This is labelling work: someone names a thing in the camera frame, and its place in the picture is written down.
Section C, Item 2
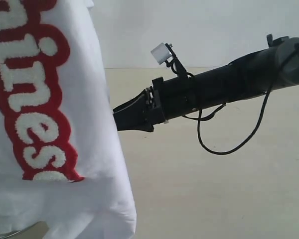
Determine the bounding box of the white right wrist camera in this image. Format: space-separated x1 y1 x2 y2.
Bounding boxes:
151 43 172 65

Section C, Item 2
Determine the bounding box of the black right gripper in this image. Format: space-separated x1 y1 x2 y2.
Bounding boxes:
113 65 229 132

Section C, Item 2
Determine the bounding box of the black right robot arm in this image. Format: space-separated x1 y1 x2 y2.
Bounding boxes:
114 37 299 132

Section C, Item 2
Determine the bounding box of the white t-shirt with red logo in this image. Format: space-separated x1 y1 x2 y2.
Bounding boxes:
0 0 137 239

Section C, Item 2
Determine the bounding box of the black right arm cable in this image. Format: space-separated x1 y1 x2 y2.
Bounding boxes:
164 41 299 155

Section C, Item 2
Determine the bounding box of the round wire mesh basket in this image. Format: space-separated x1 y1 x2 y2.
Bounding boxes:
0 222 48 239

